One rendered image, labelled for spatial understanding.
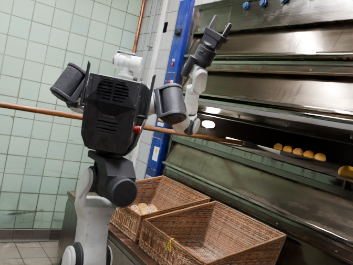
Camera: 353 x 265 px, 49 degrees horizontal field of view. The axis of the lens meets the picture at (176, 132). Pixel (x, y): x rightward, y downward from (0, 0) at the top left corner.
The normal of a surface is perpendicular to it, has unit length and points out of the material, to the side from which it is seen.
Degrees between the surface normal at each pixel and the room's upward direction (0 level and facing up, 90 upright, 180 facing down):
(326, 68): 90
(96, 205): 15
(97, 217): 80
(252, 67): 90
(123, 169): 45
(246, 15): 90
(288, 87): 70
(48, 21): 90
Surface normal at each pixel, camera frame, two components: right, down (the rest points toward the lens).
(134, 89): -0.04, 0.05
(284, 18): -0.82, -0.14
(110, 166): 0.53, -0.58
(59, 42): 0.53, 0.15
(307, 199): -0.70, -0.47
